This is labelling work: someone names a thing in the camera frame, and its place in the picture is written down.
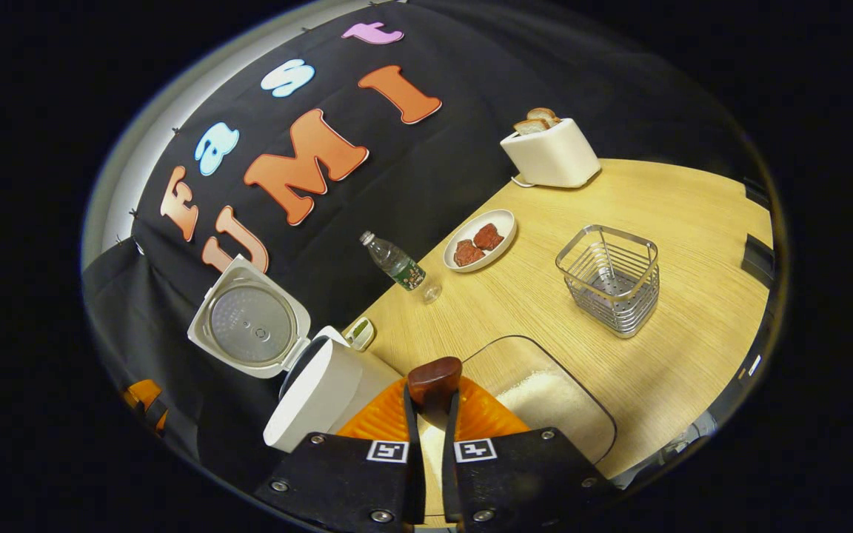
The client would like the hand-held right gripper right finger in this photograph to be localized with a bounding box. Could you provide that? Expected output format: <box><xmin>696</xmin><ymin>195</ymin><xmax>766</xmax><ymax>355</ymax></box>
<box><xmin>441</xmin><ymin>378</ymin><xmax>620</xmax><ymax>531</ymax></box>

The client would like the white toaster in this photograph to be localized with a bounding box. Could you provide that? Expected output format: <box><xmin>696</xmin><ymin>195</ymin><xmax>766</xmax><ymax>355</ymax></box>
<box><xmin>500</xmin><ymin>117</ymin><xmax>602</xmax><ymax>189</ymax></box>

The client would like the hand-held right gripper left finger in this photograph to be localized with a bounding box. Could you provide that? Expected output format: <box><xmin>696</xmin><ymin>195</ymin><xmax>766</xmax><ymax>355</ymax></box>
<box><xmin>255</xmin><ymin>378</ymin><xmax>427</xmax><ymax>531</ymax></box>

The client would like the brown wooden spoon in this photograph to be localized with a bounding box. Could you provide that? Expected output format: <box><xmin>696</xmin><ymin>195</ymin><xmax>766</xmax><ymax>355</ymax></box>
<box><xmin>407</xmin><ymin>357</ymin><xmax>464</xmax><ymax>432</ymax></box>

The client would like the small white dish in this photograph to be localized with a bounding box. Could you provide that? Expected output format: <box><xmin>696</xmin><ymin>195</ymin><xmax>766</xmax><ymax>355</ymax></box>
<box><xmin>343</xmin><ymin>317</ymin><xmax>376</xmax><ymax>352</ymax></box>

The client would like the black backdrop cloth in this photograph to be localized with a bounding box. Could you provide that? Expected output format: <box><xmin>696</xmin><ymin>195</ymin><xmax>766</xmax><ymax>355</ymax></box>
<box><xmin>82</xmin><ymin>0</ymin><xmax>768</xmax><ymax>475</ymax></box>

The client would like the metal wire chopstick holder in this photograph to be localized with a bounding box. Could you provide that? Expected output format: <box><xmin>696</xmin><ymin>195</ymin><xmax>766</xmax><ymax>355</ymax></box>
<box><xmin>555</xmin><ymin>224</ymin><xmax>660</xmax><ymax>339</ymax></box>

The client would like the white rice cooker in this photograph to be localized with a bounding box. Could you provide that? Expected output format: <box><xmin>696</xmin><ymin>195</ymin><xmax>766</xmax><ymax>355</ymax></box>
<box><xmin>187</xmin><ymin>255</ymin><xmax>405</xmax><ymax>454</ymax></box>

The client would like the clear plastic water bottle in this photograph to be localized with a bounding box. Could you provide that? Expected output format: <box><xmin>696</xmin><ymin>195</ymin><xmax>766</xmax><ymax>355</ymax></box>
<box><xmin>359</xmin><ymin>230</ymin><xmax>442</xmax><ymax>304</ymax></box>

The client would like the clear box of white rice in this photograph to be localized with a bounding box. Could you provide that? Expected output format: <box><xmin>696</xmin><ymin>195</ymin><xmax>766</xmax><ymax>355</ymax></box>
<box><xmin>426</xmin><ymin>335</ymin><xmax>618</xmax><ymax>482</ymax></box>

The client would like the black table edge block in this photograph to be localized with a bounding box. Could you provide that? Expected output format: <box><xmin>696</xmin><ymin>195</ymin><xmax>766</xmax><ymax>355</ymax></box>
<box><xmin>740</xmin><ymin>235</ymin><xmax>776</xmax><ymax>289</ymax></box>
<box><xmin>743</xmin><ymin>180</ymin><xmax>772</xmax><ymax>212</ymax></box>

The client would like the white oval plate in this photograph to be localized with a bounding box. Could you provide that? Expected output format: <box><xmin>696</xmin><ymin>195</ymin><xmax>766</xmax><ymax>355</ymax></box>
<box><xmin>443</xmin><ymin>209</ymin><xmax>518</xmax><ymax>273</ymax></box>

